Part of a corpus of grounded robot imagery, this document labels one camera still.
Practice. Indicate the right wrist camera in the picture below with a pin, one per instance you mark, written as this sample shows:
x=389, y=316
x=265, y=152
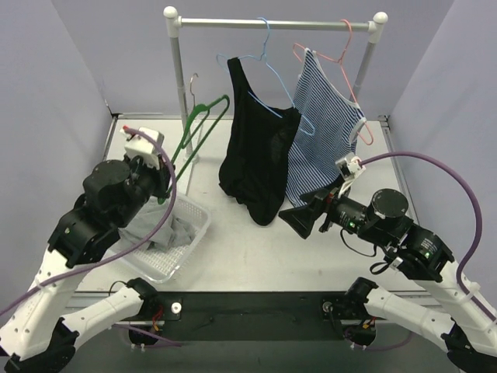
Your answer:
x=350, y=169

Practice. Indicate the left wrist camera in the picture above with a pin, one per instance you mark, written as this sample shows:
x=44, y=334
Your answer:
x=138, y=146

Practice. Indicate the white plastic basket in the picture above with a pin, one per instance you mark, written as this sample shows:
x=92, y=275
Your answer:
x=168, y=249

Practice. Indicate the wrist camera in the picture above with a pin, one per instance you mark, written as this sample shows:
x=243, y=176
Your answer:
x=350, y=169
x=138, y=146

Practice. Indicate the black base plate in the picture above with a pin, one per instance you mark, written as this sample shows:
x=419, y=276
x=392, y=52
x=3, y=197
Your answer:
x=253, y=315

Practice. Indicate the white clothes rack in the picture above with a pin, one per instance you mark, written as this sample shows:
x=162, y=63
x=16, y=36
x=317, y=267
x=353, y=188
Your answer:
x=182, y=89

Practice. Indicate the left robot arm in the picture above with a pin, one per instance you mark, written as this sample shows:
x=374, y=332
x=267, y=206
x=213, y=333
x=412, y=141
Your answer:
x=39, y=336

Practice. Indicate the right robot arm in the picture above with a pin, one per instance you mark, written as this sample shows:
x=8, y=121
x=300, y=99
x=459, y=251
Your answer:
x=464, y=332

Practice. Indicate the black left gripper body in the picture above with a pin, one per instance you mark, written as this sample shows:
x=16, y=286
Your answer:
x=161, y=180

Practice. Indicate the blue white striped tank top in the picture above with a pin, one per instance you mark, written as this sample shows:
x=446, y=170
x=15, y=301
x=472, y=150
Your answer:
x=326, y=133

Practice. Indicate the black tank top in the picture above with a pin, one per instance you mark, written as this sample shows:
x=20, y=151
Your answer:
x=255, y=168

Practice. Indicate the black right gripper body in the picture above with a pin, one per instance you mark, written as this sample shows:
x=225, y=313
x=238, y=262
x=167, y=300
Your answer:
x=323, y=210

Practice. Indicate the pink wire hanger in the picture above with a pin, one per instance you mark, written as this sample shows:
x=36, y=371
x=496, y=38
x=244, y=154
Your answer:
x=339, y=61

